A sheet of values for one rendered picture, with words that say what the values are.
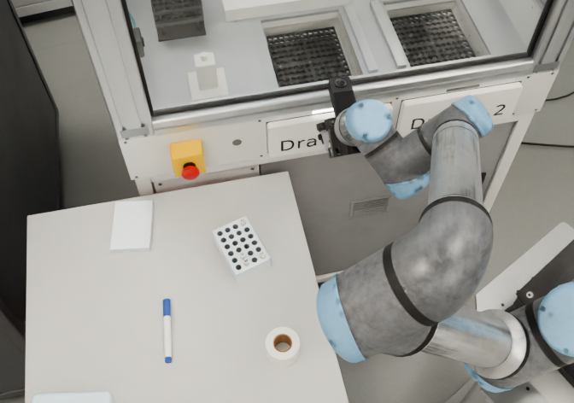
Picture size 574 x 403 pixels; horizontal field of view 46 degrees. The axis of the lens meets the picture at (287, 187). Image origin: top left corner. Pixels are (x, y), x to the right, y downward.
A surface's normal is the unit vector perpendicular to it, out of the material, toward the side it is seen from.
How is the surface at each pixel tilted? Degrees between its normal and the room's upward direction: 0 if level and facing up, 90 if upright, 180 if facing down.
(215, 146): 90
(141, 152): 90
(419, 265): 23
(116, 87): 90
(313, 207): 90
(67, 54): 0
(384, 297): 48
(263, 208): 0
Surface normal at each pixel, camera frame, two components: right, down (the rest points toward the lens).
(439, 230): -0.25, -0.74
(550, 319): -0.49, -0.15
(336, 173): 0.21, 0.81
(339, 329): -0.52, 0.14
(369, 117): 0.11, 0.00
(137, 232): 0.00, -0.57
